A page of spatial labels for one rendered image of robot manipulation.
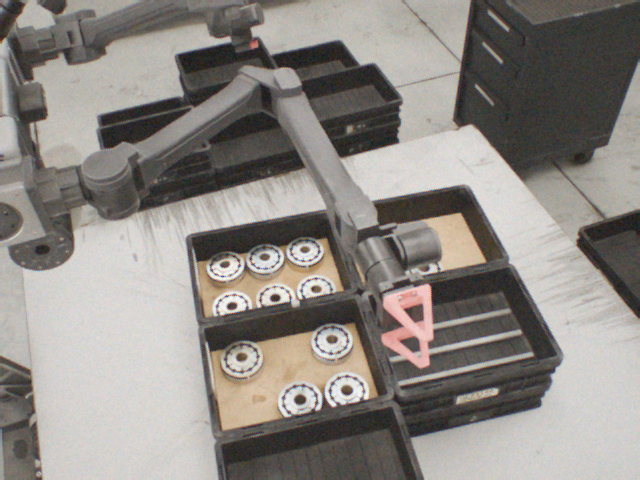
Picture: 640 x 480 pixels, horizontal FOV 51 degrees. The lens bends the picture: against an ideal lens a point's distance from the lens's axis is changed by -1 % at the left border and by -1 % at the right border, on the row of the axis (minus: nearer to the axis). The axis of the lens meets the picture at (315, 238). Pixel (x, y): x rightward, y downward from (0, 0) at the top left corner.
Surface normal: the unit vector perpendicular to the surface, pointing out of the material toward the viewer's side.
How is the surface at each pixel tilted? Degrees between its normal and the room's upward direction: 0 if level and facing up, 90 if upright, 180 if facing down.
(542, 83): 90
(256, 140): 0
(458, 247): 0
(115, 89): 0
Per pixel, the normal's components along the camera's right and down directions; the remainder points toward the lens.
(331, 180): -0.11, -0.73
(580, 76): 0.35, 0.69
